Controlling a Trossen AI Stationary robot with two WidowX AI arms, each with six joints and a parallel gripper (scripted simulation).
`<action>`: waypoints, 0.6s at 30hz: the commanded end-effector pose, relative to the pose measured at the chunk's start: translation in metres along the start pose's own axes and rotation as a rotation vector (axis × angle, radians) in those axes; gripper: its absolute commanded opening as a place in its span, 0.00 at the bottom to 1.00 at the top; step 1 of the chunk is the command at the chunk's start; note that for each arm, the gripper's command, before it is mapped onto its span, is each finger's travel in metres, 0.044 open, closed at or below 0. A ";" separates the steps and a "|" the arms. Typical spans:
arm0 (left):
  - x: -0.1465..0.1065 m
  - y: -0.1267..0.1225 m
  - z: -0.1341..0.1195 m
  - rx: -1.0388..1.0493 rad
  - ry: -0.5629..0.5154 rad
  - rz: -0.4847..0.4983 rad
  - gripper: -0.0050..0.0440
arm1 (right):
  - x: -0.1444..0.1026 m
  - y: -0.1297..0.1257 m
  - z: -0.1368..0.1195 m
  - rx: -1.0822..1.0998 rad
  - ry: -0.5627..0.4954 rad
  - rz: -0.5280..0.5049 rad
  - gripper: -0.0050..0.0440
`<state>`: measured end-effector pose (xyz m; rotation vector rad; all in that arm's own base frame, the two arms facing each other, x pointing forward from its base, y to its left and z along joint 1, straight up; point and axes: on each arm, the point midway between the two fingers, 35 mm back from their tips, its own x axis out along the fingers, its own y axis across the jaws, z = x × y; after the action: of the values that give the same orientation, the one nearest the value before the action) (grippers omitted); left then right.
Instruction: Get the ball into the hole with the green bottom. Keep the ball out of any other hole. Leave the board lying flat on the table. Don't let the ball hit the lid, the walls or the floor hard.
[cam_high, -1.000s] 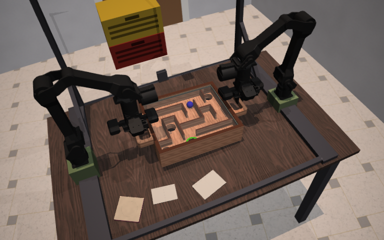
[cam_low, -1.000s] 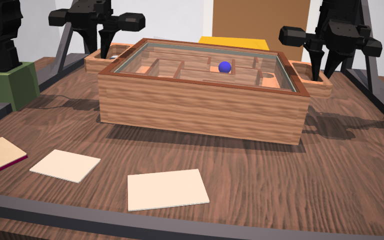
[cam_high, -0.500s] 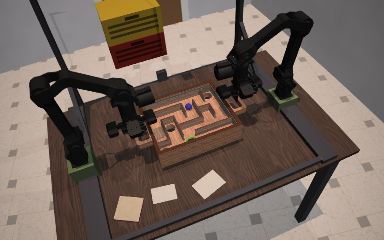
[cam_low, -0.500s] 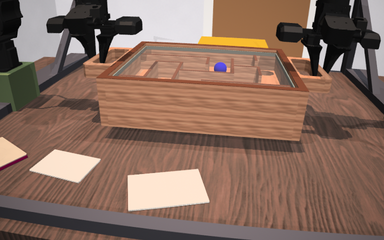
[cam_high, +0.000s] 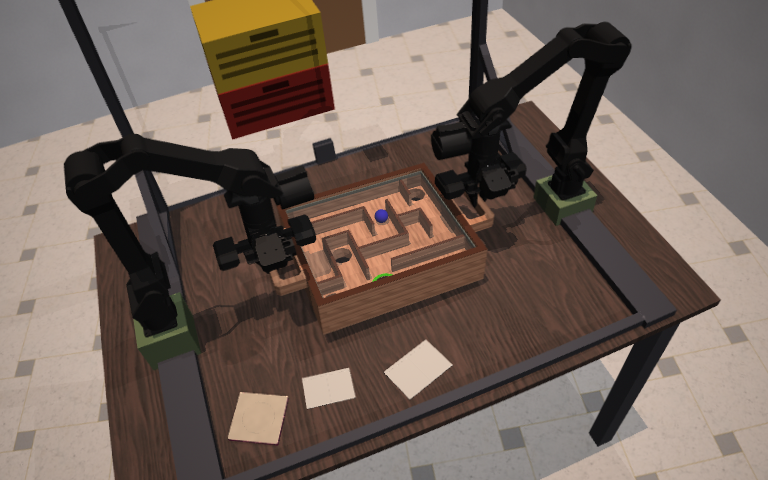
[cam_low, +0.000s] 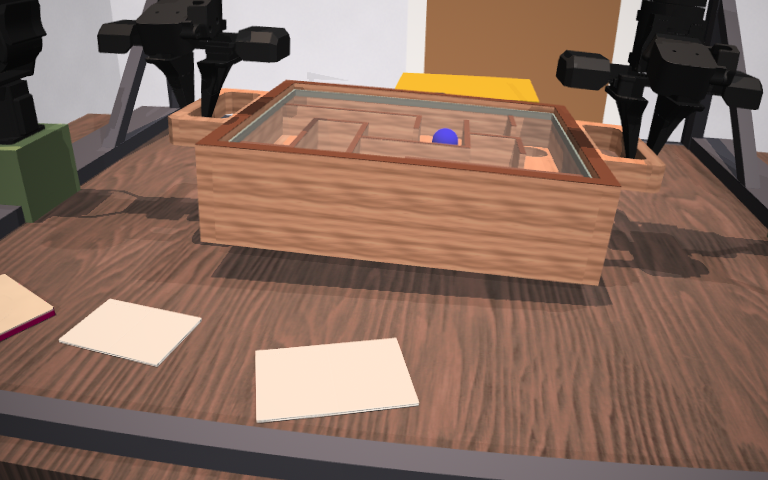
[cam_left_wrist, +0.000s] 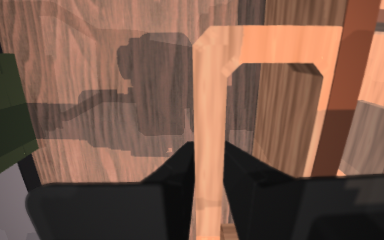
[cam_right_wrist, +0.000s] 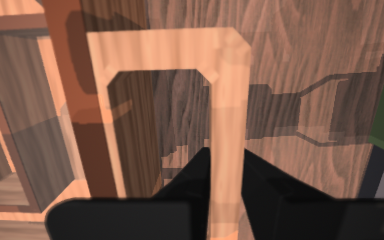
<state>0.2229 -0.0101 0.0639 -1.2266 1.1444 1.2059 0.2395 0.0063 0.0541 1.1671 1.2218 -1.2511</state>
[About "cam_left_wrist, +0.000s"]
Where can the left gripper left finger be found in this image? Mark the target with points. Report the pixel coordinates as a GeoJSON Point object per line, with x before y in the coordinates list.
{"type": "Point", "coordinates": [119, 210]}

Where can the wooden maze board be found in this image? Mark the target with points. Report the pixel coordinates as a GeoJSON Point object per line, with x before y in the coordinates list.
{"type": "Point", "coordinates": [321, 117]}

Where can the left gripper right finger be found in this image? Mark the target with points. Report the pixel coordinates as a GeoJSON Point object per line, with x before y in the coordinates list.
{"type": "Point", "coordinates": [265, 206]}

